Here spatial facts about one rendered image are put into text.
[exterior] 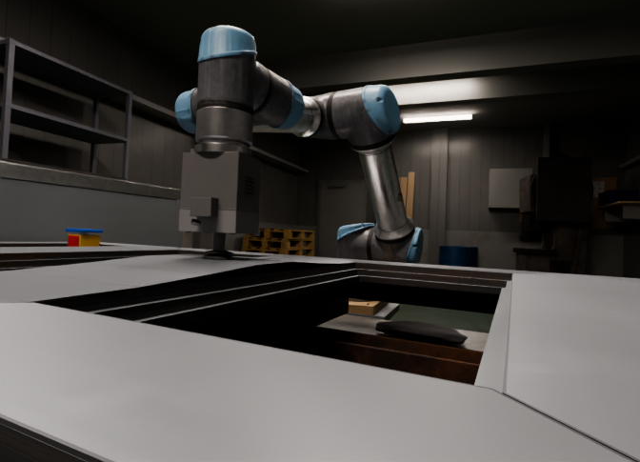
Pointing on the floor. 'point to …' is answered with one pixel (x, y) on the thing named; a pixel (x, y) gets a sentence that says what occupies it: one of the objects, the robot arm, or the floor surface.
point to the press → (556, 214)
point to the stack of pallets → (288, 240)
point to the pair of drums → (458, 256)
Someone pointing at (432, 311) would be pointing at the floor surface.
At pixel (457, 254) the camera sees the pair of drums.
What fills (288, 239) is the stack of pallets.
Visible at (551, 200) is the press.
